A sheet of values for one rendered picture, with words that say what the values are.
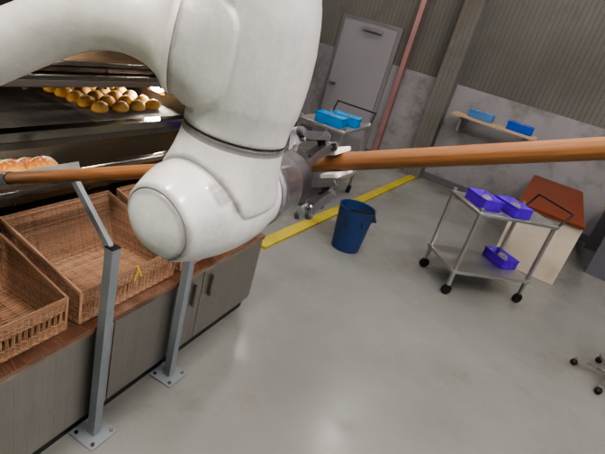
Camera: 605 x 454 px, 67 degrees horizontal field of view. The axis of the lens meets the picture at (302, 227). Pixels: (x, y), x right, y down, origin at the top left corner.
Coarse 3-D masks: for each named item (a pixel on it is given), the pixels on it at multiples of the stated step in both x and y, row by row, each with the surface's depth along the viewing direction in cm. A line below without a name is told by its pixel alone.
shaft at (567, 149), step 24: (480, 144) 65; (504, 144) 63; (528, 144) 62; (552, 144) 60; (576, 144) 59; (600, 144) 58; (72, 168) 105; (96, 168) 101; (120, 168) 97; (144, 168) 94; (312, 168) 77; (336, 168) 75; (360, 168) 73; (384, 168) 72
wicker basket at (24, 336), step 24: (0, 240) 176; (0, 264) 180; (24, 264) 173; (0, 288) 183; (24, 288) 177; (48, 288) 170; (0, 312) 172; (24, 312) 175; (48, 312) 162; (0, 336) 147; (24, 336) 157; (48, 336) 166; (0, 360) 152
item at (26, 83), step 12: (12, 84) 153; (24, 84) 157; (36, 84) 161; (48, 84) 165; (60, 84) 169; (72, 84) 173; (84, 84) 178; (96, 84) 183; (108, 84) 188; (120, 84) 193; (132, 84) 199; (144, 84) 205; (156, 84) 212
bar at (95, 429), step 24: (96, 216) 164; (192, 264) 215; (96, 336) 180; (96, 360) 184; (168, 360) 238; (96, 384) 188; (168, 384) 237; (96, 408) 193; (72, 432) 199; (96, 432) 201
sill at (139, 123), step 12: (120, 120) 227; (132, 120) 233; (144, 120) 238; (156, 120) 244; (168, 120) 251; (180, 120) 260; (0, 132) 173; (12, 132) 176; (24, 132) 180; (36, 132) 185; (48, 132) 189; (60, 132) 194; (72, 132) 200; (84, 132) 205; (96, 132) 211
